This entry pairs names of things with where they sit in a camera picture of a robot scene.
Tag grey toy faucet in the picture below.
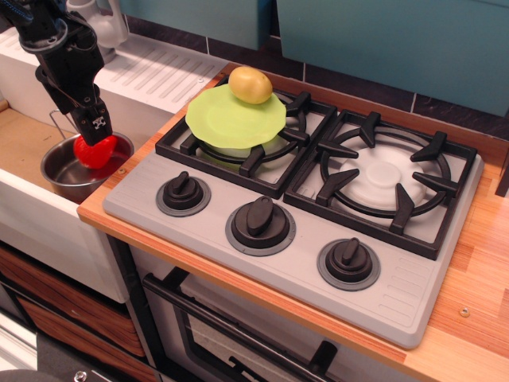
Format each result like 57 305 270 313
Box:
66 0 129 64

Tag black left stove knob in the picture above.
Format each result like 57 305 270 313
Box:
156 171 212 217

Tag black burner grate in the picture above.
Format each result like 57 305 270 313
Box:
155 89 337 198
284 111 478 259

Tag black stove knob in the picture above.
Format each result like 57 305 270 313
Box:
156 171 212 217
225 196 297 257
317 238 381 292

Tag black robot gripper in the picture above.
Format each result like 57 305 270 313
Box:
19 11 112 146

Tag wooden drawer front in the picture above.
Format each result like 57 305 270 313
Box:
1 243 156 381

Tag toy oven door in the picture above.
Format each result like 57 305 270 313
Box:
130 242 450 382

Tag black right burner grate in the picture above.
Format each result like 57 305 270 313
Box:
284 111 478 259

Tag small stainless steel pot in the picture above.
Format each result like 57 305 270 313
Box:
41 133 134 204

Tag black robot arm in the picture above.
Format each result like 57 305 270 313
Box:
1 1 113 146

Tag light green plastic plate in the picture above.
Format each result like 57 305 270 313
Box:
185 84 286 149

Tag yellow toy potato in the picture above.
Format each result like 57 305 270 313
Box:
228 66 273 104

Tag black oven door handle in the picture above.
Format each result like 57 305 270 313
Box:
142 267 337 381

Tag black middle stove knob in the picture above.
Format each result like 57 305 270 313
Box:
225 196 297 257

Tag grey toy stove top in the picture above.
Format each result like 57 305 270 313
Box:
102 75 485 350

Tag black right stove knob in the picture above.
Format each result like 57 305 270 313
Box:
317 238 381 292

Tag black left burner grate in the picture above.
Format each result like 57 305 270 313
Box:
155 89 337 198

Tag red toy strawberry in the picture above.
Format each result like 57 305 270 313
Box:
73 135 117 170

